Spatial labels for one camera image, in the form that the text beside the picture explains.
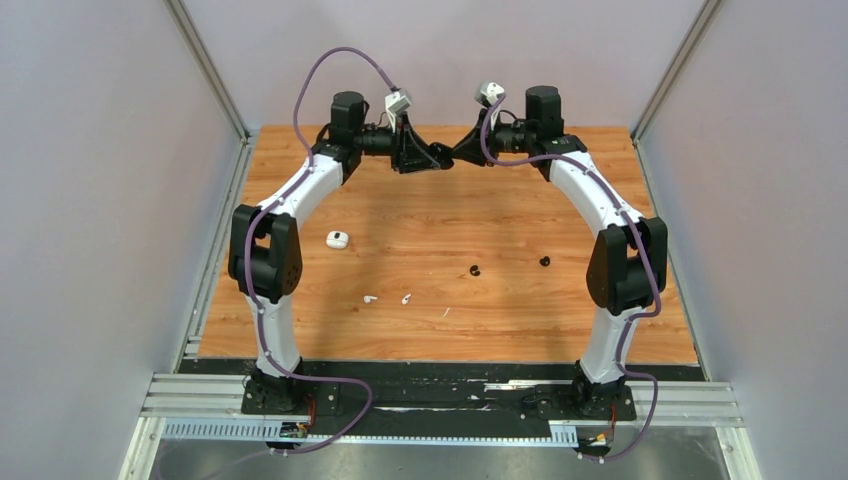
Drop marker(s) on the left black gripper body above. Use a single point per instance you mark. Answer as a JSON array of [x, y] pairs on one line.
[[400, 145]]

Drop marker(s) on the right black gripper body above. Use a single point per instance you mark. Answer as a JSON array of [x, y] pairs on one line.
[[498, 139]]

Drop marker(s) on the black earbud charging case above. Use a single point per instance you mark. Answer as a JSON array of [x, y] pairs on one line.
[[442, 155]]

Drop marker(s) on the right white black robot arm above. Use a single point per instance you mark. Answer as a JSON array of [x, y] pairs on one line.
[[627, 269]]

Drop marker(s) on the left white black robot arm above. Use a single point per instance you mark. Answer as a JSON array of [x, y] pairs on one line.
[[265, 255]]

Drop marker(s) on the white earbud charging case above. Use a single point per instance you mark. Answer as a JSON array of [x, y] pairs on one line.
[[337, 240]]

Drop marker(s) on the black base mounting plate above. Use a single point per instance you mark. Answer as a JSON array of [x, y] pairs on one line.
[[428, 399]]

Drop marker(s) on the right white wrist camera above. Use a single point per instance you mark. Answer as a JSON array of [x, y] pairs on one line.
[[488, 93]]

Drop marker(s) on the right aluminium corner post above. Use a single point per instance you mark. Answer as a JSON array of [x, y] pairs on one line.
[[688, 45]]

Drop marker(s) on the aluminium corner post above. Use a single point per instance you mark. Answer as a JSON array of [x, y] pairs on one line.
[[197, 47], [688, 45]]

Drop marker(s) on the left aluminium corner post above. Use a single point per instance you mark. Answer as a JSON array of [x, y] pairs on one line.
[[197, 47]]

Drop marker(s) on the white slotted cable duct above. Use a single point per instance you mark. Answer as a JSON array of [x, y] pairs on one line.
[[554, 435]]

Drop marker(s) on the aluminium frame rail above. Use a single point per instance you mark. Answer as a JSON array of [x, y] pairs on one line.
[[680, 403]]

